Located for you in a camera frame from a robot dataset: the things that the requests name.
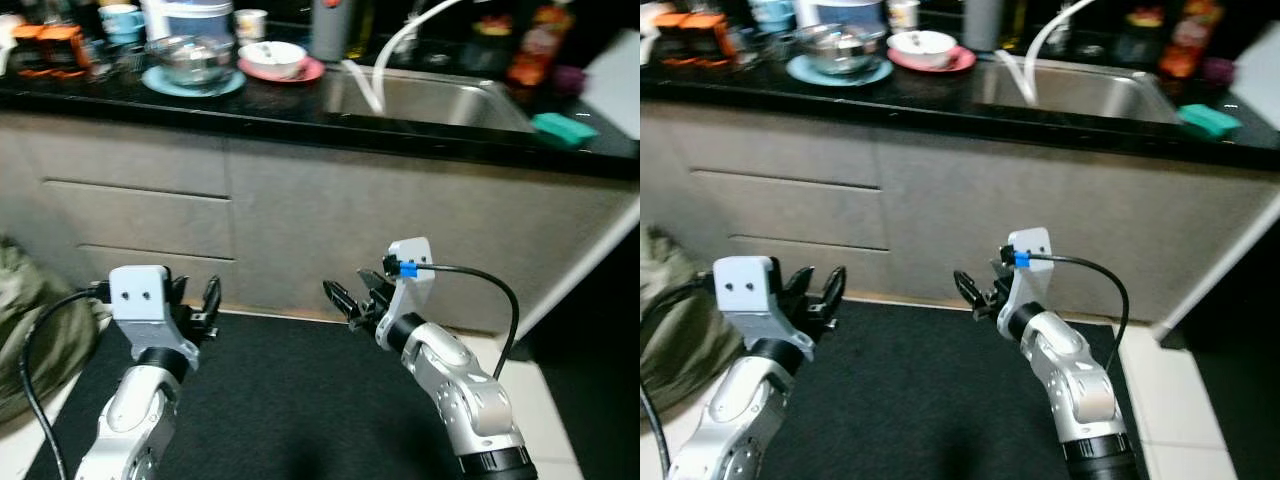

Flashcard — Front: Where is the grey kitchen cabinet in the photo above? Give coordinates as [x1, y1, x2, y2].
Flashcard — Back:
[640, 125, 1280, 331]
[0, 110, 641, 336]

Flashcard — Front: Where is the steel mixing bowl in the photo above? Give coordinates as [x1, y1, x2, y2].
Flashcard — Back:
[145, 35, 236, 87]
[795, 25, 886, 76]

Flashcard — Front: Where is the stainless steel sink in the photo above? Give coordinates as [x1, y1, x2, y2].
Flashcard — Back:
[320, 65, 536, 136]
[970, 58, 1181, 126]

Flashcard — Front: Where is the long white flexible hose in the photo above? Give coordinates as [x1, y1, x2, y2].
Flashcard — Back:
[1020, 0, 1096, 106]
[375, 0, 466, 111]

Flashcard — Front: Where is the grey thermos flask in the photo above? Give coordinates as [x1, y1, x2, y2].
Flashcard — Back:
[962, 0, 1004, 53]
[310, 0, 351, 63]

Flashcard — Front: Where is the orange sauce bottle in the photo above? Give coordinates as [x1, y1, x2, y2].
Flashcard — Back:
[505, 0, 576, 91]
[1160, 0, 1226, 79]

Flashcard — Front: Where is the olive green bag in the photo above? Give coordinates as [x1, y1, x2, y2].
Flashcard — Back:
[640, 225, 721, 416]
[0, 235, 106, 426]

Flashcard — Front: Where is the translucent white stacked container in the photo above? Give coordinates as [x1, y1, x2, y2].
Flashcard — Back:
[140, 0, 236, 41]
[795, 0, 886, 29]

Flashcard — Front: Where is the black floor mat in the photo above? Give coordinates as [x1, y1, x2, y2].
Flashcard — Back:
[640, 300, 1151, 480]
[25, 310, 601, 480]

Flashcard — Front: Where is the light blue plate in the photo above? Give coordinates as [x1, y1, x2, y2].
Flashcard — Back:
[141, 63, 247, 98]
[786, 53, 894, 87]

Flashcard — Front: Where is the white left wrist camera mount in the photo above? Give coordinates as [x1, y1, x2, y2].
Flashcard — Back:
[107, 265, 201, 369]
[712, 257, 816, 351]

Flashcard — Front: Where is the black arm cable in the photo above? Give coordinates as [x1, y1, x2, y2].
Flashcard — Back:
[640, 280, 716, 480]
[385, 260, 521, 381]
[1010, 250, 1131, 376]
[20, 285, 111, 480]

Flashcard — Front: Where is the orange and black object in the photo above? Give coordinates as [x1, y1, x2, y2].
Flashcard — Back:
[10, 25, 91, 76]
[655, 12, 736, 66]

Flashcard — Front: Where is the white bowl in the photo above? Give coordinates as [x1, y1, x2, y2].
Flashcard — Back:
[888, 30, 958, 69]
[240, 40, 308, 79]

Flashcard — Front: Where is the dark box with fruit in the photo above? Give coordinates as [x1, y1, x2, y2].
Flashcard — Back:
[468, 12, 516, 69]
[1120, 5, 1166, 61]

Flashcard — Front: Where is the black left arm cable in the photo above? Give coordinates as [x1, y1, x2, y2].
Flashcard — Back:
[640, 280, 716, 480]
[20, 285, 111, 480]

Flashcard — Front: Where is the blue cup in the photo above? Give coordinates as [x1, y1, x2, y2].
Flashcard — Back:
[98, 4, 146, 46]
[748, 0, 796, 33]

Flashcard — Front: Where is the green sponge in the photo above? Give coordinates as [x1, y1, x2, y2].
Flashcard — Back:
[1177, 103, 1243, 139]
[530, 112, 599, 149]

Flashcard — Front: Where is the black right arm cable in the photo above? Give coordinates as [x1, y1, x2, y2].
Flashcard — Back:
[1010, 250, 1131, 376]
[385, 260, 521, 381]

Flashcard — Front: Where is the short white flexible hose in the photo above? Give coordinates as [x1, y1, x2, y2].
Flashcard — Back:
[995, 48, 1036, 106]
[343, 60, 383, 114]

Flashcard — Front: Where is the pink plate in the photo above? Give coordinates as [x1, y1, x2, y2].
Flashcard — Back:
[887, 45, 976, 74]
[237, 55, 326, 85]

